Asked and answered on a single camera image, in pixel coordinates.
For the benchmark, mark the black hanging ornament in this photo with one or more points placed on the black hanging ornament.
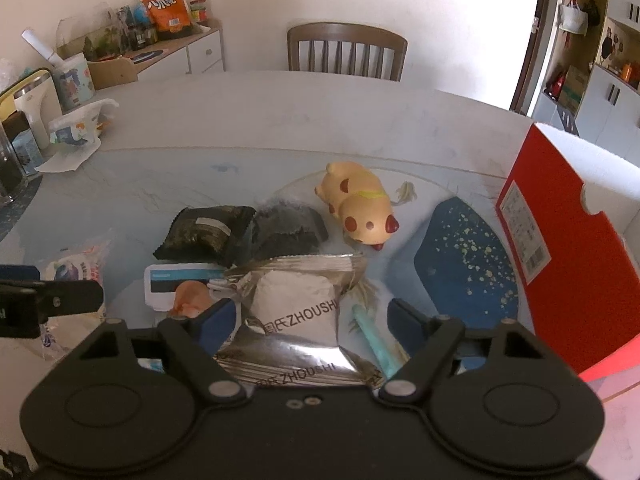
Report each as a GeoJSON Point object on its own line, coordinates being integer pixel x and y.
{"type": "Point", "coordinates": [608, 46]}

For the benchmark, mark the dark bottle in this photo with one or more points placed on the dark bottle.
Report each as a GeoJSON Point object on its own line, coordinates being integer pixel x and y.
{"type": "Point", "coordinates": [137, 32]}

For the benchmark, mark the light wooden tray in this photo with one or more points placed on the light wooden tray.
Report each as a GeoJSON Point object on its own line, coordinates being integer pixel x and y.
{"type": "Point", "coordinates": [112, 75]}

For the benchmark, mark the colourful stacked jar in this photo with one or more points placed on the colourful stacked jar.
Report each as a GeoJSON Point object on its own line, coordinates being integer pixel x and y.
{"type": "Point", "coordinates": [198, 10]}

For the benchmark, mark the white wooden sideboard cabinet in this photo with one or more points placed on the white wooden sideboard cabinet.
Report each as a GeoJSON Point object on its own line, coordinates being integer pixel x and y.
{"type": "Point", "coordinates": [200, 55]}

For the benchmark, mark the clear plastic snack bag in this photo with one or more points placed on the clear plastic snack bag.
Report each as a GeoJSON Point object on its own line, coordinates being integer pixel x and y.
{"type": "Point", "coordinates": [75, 265]}

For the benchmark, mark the orange bottle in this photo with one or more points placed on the orange bottle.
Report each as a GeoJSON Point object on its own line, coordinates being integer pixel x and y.
{"type": "Point", "coordinates": [627, 71]}

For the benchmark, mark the white tote bag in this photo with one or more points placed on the white tote bag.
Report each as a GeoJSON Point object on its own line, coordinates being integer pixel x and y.
{"type": "Point", "coordinates": [572, 19]}

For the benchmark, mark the white box blue stripe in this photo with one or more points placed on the white box blue stripe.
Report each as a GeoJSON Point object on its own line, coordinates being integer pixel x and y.
{"type": "Point", "coordinates": [160, 295]}

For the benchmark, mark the teal pen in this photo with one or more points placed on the teal pen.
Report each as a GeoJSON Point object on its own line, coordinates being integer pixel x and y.
{"type": "Point", "coordinates": [372, 340]}

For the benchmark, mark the silver foil snack packet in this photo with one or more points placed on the silver foil snack packet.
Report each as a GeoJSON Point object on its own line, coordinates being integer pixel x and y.
{"type": "Point", "coordinates": [300, 305]}

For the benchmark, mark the glass jar dark contents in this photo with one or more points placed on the glass jar dark contents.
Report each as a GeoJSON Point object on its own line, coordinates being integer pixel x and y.
{"type": "Point", "coordinates": [10, 170]}

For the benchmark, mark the brown wooden chair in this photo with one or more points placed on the brown wooden chair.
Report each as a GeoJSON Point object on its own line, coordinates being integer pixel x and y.
{"type": "Point", "coordinates": [345, 32]}

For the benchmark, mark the yellow black-rimmed container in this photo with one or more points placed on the yellow black-rimmed container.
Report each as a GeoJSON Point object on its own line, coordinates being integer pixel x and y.
{"type": "Point", "coordinates": [7, 102]}

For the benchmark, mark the white paper napkin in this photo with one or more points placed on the white paper napkin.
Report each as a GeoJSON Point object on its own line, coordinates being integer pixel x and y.
{"type": "Point", "coordinates": [65, 160]}

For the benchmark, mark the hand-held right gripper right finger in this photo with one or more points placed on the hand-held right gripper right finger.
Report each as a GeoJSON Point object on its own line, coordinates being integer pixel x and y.
{"type": "Point", "coordinates": [402, 322]}

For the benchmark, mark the red cardboard shoe box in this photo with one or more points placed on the red cardboard shoe box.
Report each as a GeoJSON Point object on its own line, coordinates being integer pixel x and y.
{"type": "Point", "coordinates": [565, 270]}

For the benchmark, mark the white marble desktop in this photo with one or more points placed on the white marble desktop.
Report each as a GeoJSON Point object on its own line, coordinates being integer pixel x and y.
{"type": "Point", "coordinates": [300, 105]}

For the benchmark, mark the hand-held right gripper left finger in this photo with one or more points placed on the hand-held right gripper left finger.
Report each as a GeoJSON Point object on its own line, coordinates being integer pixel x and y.
{"type": "Point", "coordinates": [217, 317]}

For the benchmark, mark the red toy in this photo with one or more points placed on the red toy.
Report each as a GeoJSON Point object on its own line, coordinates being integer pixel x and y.
{"type": "Point", "coordinates": [555, 86]}

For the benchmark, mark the dark blue round mat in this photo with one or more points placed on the dark blue round mat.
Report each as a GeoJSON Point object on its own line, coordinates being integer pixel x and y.
{"type": "Point", "coordinates": [149, 54]}

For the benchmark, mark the dark snack packet white label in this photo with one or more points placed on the dark snack packet white label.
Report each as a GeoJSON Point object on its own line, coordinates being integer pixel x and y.
{"type": "Point", "coordinates": [200, 235]}

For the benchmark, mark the white paper roll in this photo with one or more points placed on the white paper roll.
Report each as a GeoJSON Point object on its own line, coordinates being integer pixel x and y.
{"type": "Point", "coordinates": [40, 45]}

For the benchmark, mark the small blue printed tin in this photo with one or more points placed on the small blue printed tin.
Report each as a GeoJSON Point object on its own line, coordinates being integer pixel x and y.
{"type": "Point", "coordinates": [29, 155]}

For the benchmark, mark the white electric kettle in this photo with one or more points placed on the white electric kettle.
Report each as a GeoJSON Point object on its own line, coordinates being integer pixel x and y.
{"type": "Point", "coordinates": [37, 110]}

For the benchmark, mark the orange snack bag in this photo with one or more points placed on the orange snack bag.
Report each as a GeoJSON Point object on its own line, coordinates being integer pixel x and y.
{"type": "Point", "coordinates": [167, 7]}

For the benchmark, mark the white wooden shelf cabinet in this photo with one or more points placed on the white wooden shelf cabinet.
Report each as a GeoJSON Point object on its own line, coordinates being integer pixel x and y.
{"type": "Point", "coordinates": [607, 95]}

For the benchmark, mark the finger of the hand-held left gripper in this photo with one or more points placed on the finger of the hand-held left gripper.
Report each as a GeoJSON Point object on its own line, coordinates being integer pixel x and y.
{"type": "Point", "coordinates": [20, 273]}
{"type": "Point", "coordinates": [75, 297]}

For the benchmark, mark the yellow spotted pig toy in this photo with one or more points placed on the yellow spotted pig toy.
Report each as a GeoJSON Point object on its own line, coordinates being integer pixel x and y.
{"type": "Point", "coordinates": [360, 205]}

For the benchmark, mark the black hanging bag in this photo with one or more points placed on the black hanging bag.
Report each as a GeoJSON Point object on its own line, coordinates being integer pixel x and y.
{"type": "Point", "coordinates": [591, 12]}

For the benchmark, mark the glass fish tank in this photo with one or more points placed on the glass fish tank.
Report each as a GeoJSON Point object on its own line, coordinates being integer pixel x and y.
{"type": "Point", "coordinates": [95, 35]}

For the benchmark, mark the peach plastic toy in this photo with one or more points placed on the peach plastic toy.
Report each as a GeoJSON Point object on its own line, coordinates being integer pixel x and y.
{"type": "Point", "coordinates": [192, 297]}

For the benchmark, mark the crumpled white wrapper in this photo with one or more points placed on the crumpled white wrapper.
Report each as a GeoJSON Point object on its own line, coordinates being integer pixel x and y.
{"type": "Point", "coordinates": [75, 127]}

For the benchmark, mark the brown door frame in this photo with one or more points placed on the brown door frame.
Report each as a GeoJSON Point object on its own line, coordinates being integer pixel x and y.
{"type": "Point", "coordinates": [537, 35]}

